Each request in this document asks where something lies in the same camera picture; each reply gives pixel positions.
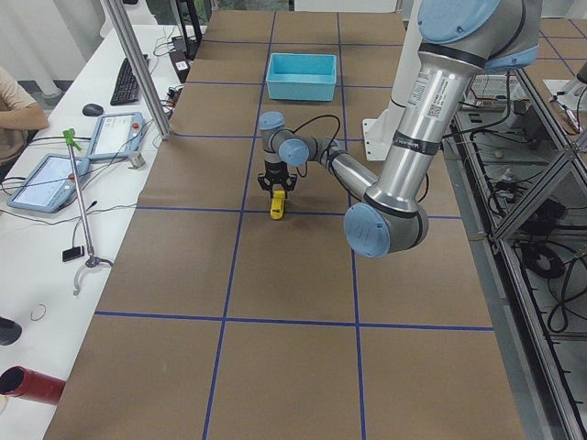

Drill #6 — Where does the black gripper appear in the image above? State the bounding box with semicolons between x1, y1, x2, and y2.
257;161;296;199

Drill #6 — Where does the yellow beetle toy car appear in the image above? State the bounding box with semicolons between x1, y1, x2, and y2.
270;190;286;220

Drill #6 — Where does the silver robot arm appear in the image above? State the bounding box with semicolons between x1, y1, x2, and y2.
259;1;542;258

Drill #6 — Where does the light blue plastic bin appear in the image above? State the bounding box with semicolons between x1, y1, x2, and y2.
265;53;338;102

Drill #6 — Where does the far teach pendant tablet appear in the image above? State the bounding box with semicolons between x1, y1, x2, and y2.
87;112;145;160

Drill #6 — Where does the teach pendant tablet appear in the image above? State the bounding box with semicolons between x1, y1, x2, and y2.
6;154;76;214
87;112;145;160

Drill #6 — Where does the black keyboard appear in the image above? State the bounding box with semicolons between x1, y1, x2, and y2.
110;58;139;106

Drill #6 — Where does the black computer mouse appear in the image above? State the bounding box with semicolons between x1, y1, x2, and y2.
82;103;104;117

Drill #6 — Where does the near teach pendant tablet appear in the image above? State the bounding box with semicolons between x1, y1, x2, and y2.
6;154;76;214

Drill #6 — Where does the seated person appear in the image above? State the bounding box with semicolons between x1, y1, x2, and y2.
1;68;49;175

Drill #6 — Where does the red cylinder tube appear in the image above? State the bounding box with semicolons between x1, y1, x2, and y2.
1;366;66;405

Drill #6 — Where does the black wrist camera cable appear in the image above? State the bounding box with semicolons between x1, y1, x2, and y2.
288;114;344;178

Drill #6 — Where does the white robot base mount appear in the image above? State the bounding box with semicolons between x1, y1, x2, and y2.
362;0;422;161

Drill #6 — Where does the green handled reacher grabber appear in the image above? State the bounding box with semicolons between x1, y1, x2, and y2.
62;128;114;296

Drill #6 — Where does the aluminium frame post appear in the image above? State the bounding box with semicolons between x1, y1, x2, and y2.
105;0;171;140

